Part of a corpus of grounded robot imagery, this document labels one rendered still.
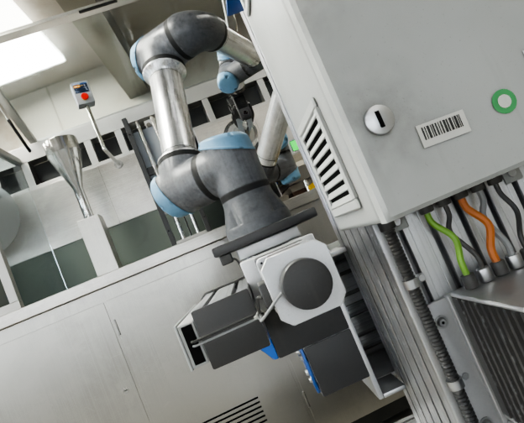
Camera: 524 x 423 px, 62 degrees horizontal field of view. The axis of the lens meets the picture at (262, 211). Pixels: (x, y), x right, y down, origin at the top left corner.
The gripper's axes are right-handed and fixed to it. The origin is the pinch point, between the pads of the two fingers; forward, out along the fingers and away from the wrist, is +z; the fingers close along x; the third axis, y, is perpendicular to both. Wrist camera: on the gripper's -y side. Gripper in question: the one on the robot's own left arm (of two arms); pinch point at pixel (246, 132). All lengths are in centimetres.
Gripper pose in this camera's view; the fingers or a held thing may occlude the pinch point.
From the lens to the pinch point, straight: 185.5
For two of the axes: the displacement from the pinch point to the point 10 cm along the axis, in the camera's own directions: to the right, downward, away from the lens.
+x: -9.2, 3.7, -1.5
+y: -3.7, -6.3, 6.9
